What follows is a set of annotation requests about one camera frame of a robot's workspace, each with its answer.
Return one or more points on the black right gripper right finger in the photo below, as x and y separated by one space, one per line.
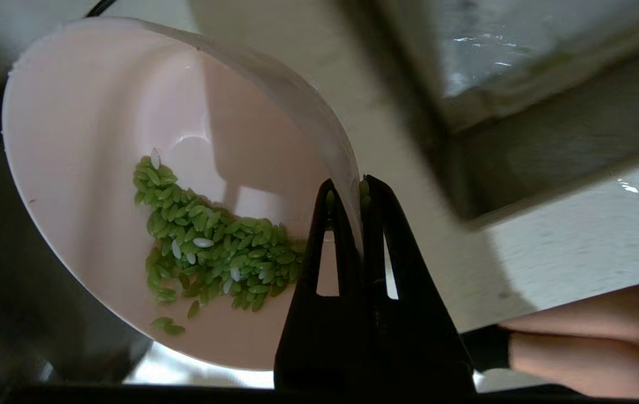
420 342

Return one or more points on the green chopped bits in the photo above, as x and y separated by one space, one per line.
212 247

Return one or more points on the dark steel sink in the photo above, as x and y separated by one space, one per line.
16 252

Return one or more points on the bare person hand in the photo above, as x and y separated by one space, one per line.
605 336

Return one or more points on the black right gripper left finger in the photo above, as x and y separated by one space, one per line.
322 336

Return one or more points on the pink bowl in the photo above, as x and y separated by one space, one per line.
83 140

